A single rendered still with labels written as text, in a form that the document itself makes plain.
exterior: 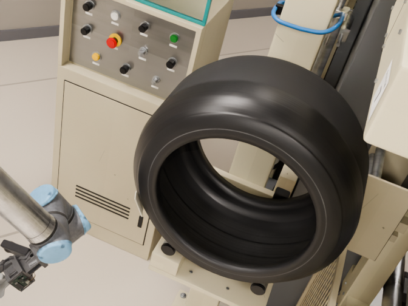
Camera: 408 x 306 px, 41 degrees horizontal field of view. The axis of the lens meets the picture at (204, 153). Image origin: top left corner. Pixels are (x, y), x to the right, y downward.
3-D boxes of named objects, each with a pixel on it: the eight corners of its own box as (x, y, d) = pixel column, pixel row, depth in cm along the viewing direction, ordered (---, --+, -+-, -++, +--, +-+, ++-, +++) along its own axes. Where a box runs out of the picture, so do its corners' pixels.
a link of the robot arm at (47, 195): (55, 203, 150) (78, 227, 158) (51, 175, 158) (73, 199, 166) (25, 218, 150) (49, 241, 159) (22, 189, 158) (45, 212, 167)
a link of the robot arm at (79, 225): (70, 197, 168) (86, 214, 175) (37, 223, 165) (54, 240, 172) (82, 214, 161) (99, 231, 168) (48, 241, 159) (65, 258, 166)
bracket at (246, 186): (191, 180, 191) (197, 159, 185) (299, 225, 185) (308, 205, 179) (188, 186, 189) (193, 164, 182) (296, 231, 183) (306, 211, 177)
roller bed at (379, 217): (339, 204, 190) (374, 139, 172) (380, 221, 188) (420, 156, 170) (330, 242, 175) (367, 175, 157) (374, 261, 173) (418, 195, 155)
